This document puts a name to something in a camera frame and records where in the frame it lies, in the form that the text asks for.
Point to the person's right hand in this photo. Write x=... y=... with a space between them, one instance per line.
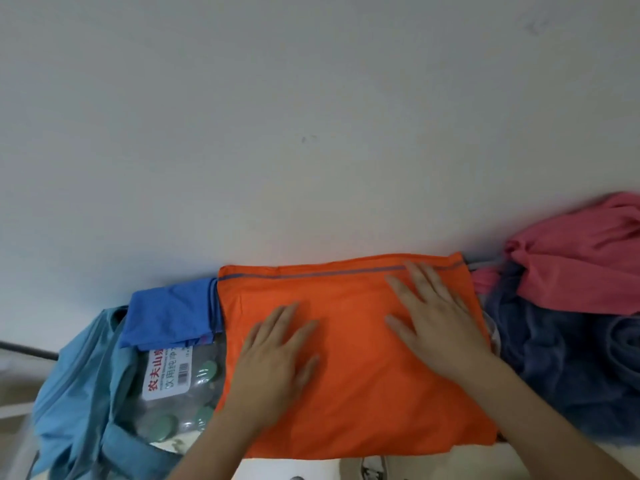
x=440 y=339

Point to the person's right forearm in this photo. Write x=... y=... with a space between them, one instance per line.
x=550 y=424

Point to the light blue backpack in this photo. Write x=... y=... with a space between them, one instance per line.
x=75 y=394

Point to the orange t-shirt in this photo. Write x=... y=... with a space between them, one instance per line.
x=360 y=394

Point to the grey-blue towel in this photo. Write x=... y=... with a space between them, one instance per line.
x=570 y=374

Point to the white panel leaning on wall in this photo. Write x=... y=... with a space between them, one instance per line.
x=25 y=374

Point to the stack of water bottle packs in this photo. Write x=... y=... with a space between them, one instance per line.
x=175 y=399

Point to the person's left hand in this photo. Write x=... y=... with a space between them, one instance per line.
x=270 y=374

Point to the blue t-shirt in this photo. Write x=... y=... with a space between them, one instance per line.
x=170 y=314

